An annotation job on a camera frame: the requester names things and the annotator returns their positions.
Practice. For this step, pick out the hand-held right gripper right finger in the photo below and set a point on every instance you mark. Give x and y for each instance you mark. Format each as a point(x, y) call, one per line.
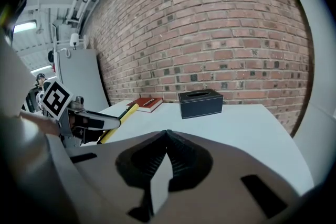
point(210, 204)

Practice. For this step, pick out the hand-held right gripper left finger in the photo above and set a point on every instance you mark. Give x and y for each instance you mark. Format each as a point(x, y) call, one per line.
point(105, 191)

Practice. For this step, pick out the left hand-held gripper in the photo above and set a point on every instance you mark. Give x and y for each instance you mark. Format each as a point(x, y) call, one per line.
point(56, 99)

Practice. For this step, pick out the yellow-handled tool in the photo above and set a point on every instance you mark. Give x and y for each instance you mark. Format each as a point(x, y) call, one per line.
point(130, 112)

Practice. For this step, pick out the person's left forearm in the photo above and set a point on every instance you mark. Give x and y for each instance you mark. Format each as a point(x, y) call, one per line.
point(42, 123)

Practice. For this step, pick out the red book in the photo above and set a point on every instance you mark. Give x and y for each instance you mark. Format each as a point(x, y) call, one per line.
point(147, 103)

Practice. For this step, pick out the grey metal cabinet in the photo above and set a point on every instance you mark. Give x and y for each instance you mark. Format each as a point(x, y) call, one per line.
point(81, 78)

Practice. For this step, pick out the white desk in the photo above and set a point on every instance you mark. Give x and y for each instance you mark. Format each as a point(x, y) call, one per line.
point(236, 133)

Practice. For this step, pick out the ceiling light panel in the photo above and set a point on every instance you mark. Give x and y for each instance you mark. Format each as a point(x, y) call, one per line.
point(40, 68)
point(24, 26)

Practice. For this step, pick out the black tissue box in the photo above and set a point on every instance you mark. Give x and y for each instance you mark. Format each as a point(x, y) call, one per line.
point(200, 106)

